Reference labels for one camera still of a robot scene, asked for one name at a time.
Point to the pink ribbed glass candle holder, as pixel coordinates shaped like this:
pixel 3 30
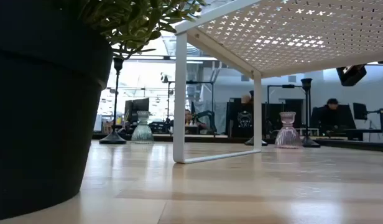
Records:
pixel 288 136

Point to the green ribbed glass candle holder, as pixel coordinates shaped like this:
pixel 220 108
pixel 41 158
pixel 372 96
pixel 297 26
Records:
pixel 142 132

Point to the black background robot arm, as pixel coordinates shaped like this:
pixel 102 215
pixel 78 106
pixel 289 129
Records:
pixel 207 114

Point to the dark computer monitor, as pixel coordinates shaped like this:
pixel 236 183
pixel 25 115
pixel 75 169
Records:
pixel 137 107
pixel 360 111

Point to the person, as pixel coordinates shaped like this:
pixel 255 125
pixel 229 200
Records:
pixel 333 119
pixel 188 117
pixel 246 99

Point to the black metal stand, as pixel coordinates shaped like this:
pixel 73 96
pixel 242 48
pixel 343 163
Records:
pixel 286 86

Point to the white perforated metal shelf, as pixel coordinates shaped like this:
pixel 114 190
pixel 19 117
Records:
pixel 288 37

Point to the green artificial plant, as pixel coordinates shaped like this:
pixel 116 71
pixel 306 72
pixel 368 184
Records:
pixel 132 18

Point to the black plant pot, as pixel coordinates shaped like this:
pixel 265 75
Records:
pixel 39 124

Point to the black aluminium table frame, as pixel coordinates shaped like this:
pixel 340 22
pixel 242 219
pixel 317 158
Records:
pixel 160 137

